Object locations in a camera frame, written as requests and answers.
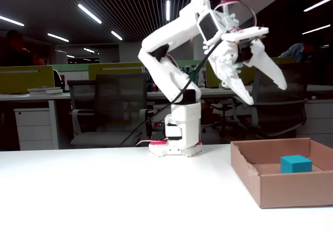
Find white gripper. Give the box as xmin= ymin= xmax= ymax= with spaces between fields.
xmin=207 ymin=38 xmax=288 ymax=106

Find blue cube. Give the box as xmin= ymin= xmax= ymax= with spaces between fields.
xmin=280 ymin=155 xmax=313 ymax=174

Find white arm base block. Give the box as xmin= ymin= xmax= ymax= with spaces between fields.
xmin=148 ymin=142 xmax=203 ymax=158

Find brown cardboard box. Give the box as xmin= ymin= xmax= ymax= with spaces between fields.
xmin=230 ymin=137 xmax=333 ymax=209

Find yellow-green desk partition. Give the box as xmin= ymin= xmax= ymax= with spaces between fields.
xmin=0 ymin=65 xmax=55 ymax=94
xmin=205 ymin=57 xmax=294 ymax=88
xmin=87 ymin=61 xmax=146 ymax=80

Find black mesh office chair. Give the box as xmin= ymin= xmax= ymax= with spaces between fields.
xmin=67 ymin=72 xmax=154 ymax=146
xmin=202 ymin=98 xmax=252 ymax=138
xmin=233 ymin=62 xmax=310 ymax=140

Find person in blue shirt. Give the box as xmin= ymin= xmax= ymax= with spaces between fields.
xmin=278 ymin=39 xmax=325 ymax=63

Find white office desk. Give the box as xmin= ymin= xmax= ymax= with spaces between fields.
xmin=0 ymin=92 xmax=73 ymax=151
xmin=200 ymin=84 xmax=333 ymax=104

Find light green desk partition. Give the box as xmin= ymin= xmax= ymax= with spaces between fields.
xmin=50 ymin=64 xmax=89 ymax=72

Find stack of books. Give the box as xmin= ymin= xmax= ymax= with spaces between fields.
xmin=27 ymin=86 xmax=64 ymax=95

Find person in reddish top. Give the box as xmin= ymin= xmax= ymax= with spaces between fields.
xmin=33 ymin=51 xmax=52 ymax=66

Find white drawer cabinet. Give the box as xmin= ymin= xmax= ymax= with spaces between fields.
xmin=14 ymin=107 xmax=59 ymax=151

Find person in dark clothes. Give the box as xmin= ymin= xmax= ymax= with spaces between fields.
xmin=5 ymin=29 xmax=36 ymax=67

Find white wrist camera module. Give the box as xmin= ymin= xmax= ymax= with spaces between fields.
xmin=220 ymin=26 xmax=270 ymax=44

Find red white servo wire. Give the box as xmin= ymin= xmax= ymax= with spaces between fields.
xmin=215 ymin=0 xmax=258 ymax=29

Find black camera cable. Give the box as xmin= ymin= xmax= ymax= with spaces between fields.
xmin=118 ymin=39 xmax=224 ymax=147

